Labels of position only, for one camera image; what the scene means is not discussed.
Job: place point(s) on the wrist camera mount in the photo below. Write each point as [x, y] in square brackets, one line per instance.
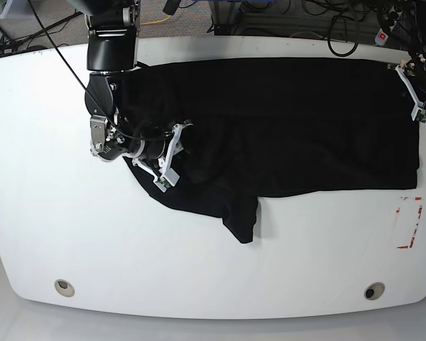
[418, 112]
[158, 165]

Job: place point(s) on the table grommet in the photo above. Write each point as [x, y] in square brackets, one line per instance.
[374, 291]
[64, 288]

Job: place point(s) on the red tape marking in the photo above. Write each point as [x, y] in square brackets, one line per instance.
[406, 223]

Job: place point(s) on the black box under table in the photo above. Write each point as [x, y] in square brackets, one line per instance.
[227, 29]

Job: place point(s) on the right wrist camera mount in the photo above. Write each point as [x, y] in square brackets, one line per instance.
[158, 165]

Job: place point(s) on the left table grommet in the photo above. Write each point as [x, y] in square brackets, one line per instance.
[64, 288]

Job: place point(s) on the right table grommet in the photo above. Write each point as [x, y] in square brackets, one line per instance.
[374, 291]

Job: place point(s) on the black T-shirt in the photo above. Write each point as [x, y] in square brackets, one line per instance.
[275, 128]

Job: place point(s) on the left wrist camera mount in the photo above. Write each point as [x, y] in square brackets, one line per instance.
[418, 112]

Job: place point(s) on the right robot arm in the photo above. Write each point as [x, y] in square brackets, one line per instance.
[114, 28]

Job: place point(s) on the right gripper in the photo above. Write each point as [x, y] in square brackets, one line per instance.
[151, 141]

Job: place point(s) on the white power strip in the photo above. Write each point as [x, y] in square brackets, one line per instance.
[387, 16]

